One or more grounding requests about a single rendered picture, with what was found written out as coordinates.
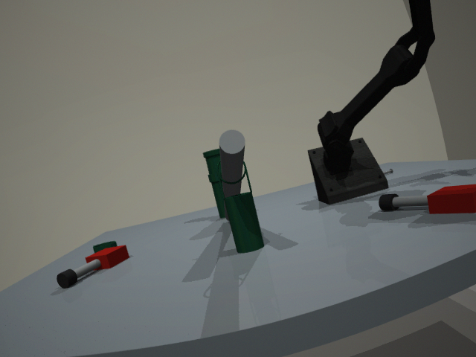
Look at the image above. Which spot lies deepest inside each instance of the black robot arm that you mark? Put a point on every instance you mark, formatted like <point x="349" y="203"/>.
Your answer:
<point x="398" y="68"/>

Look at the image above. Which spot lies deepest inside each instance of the dark green post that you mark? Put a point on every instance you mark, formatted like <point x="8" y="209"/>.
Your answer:
<point x="212" y="158"/>

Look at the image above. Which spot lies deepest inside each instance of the grey metal pipe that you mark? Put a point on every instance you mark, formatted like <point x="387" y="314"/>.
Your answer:
<point x="232" y="148"/>

